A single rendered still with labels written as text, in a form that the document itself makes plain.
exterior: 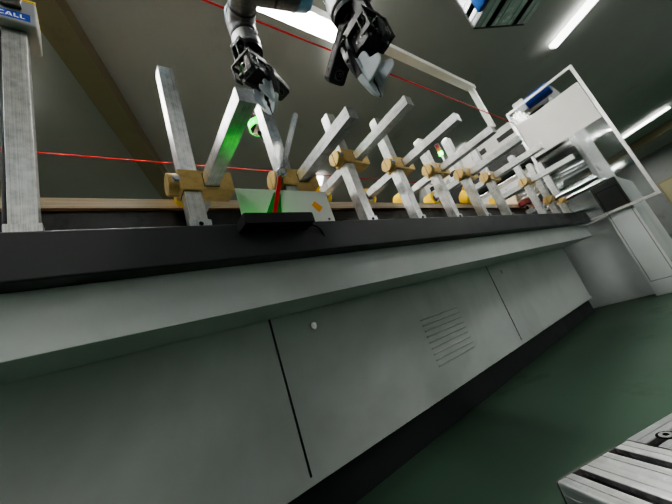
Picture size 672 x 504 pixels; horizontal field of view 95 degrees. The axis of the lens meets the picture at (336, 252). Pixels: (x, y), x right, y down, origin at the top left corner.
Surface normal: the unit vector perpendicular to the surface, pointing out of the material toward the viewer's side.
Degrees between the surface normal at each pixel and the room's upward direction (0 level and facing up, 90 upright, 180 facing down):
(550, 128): 90
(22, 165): 90
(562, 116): 90
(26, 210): 90
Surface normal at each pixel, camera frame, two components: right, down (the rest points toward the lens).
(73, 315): 0.54, -0.40
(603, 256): -0.78, 0.09
